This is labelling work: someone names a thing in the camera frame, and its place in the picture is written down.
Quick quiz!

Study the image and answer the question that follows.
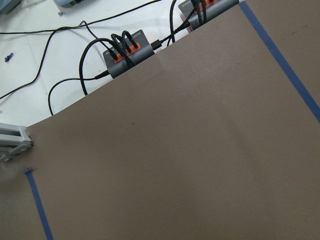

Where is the thin black floor cable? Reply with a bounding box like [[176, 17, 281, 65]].
[[0, 0, 161, 100]]

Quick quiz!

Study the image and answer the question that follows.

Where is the aluminium frame post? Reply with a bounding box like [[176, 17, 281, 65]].
[[0, 123, 34, 162]]

